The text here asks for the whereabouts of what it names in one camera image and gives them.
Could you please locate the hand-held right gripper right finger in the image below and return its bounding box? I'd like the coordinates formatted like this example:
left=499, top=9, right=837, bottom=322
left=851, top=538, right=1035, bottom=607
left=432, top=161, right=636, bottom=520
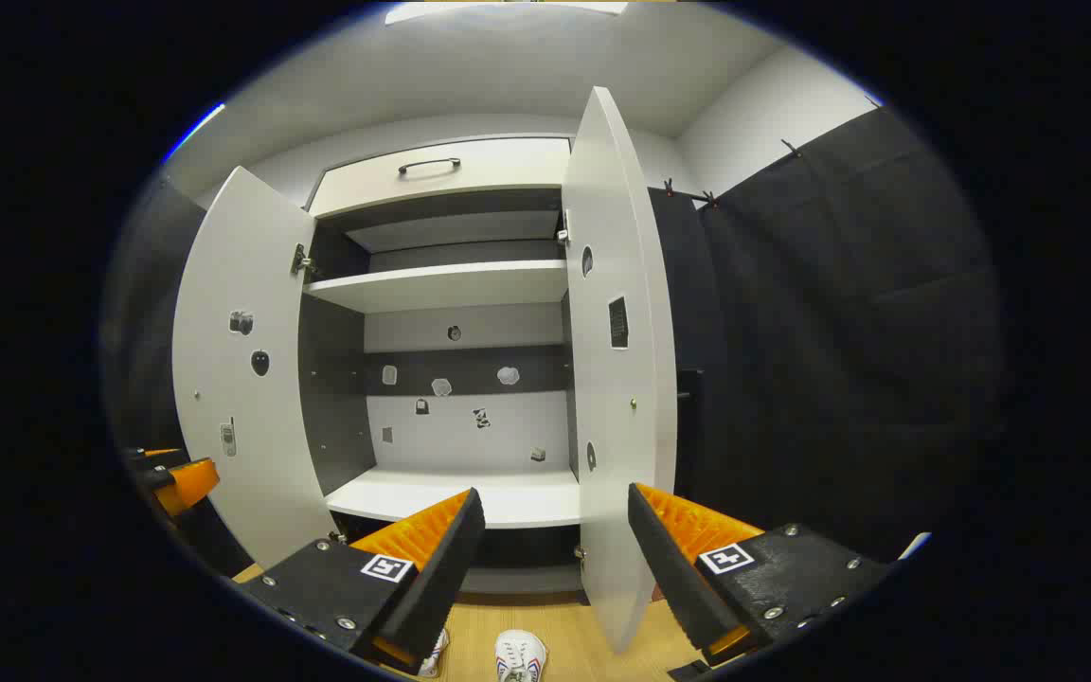
left=628, top=482, right=897, bottom=669

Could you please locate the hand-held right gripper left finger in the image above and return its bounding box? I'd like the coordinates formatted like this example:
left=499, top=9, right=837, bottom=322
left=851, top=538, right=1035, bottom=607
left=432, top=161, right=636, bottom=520
left=238, top=488, right=487, bottom=675

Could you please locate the white shoe cabinet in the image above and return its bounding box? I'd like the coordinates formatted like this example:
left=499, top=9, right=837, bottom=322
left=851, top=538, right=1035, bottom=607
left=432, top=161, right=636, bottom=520
left=297, top=135, right=594, bottom=598

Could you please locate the white cabinet shelf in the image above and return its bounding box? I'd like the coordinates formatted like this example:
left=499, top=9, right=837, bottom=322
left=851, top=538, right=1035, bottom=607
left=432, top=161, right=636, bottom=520
left=304, top=260, right=570, bottom=314

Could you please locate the white cabinet drawer front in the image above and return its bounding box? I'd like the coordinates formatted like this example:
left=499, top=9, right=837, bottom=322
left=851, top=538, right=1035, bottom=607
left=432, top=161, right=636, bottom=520
left=307, top=137, right=572, bottom=219

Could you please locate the black backdrop cloth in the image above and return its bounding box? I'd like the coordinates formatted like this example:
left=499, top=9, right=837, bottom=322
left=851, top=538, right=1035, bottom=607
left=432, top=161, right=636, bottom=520
left=648, top=104, right=1006, bottom=569

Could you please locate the ceiling light panel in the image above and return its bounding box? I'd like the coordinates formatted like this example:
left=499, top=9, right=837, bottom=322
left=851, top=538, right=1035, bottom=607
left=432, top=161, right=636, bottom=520
left=385, top=0, right=629, bottom=26

